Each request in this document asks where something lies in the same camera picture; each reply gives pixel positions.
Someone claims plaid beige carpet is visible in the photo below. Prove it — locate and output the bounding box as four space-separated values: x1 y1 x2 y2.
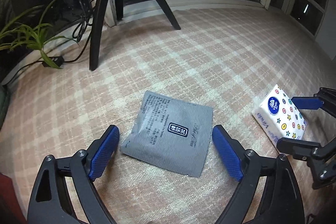
1 9 335 223

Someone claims white dotted tissue pack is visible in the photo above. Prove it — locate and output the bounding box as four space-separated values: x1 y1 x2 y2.
252 84 307 147

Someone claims dark red storage box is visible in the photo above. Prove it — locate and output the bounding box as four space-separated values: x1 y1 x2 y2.
0 173 27 224

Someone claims black power cable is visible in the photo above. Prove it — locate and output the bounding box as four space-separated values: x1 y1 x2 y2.
0 0 96 85

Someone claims small spider plant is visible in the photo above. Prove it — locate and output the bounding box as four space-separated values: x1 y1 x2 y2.
1 0 75 69

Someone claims grey foil tea packet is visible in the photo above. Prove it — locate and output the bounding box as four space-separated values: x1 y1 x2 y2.
120 91 213 177

